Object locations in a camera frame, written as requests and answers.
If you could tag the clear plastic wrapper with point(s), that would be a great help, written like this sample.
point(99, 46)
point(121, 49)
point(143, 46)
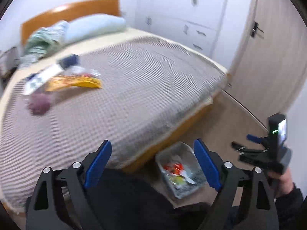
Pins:
point(92, 73)

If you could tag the white carton box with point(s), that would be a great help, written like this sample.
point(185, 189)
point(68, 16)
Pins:
point(43, 79)

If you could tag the dark blue box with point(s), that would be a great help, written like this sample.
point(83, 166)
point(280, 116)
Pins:
point(69, 61)

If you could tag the purple crumpled cloth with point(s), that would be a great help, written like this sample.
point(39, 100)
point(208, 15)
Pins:
point(39, 104)

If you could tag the person's black trouser leg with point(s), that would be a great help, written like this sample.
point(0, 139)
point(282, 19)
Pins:
point(134, 203)

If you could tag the orange red snack packet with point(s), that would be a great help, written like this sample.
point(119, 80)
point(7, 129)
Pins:
point(175, 167)

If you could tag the person's right forearm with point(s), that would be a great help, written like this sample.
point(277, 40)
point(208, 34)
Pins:
point(290, 210)

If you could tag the clear bin with trash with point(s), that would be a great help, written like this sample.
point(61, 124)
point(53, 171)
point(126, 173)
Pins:
point(165, 157)

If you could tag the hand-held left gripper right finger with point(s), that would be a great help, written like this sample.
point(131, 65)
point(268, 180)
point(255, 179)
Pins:
point(207, 165)

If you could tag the light blue pillow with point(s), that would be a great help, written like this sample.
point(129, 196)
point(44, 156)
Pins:
point(96, 27)

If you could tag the green floral quilt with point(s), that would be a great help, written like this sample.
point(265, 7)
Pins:
point(43, 42)

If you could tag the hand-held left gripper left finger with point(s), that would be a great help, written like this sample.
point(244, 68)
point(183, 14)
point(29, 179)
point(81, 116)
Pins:
point(98, 165)

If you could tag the white wardrobe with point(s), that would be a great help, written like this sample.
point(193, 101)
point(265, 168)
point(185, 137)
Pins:
point(168, 4)

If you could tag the yellow snack packet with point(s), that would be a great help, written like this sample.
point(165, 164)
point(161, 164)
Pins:
point(76, 82)

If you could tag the beige door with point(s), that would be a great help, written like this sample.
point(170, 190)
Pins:
point(263, 64)

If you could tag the cream bed sheet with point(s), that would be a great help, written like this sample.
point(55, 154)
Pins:
point(138, 32)

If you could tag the wooden bed with checkered cover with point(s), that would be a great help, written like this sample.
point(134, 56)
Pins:
point(79, 10)

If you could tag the person's right hand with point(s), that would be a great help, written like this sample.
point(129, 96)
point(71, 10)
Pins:
point(286, 184)

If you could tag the black bedside rack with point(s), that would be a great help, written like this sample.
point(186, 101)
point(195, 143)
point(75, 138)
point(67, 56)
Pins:
point(8, 60)

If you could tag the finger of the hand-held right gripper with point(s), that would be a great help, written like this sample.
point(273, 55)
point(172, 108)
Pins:
point(239, 148)
point(253, 138)

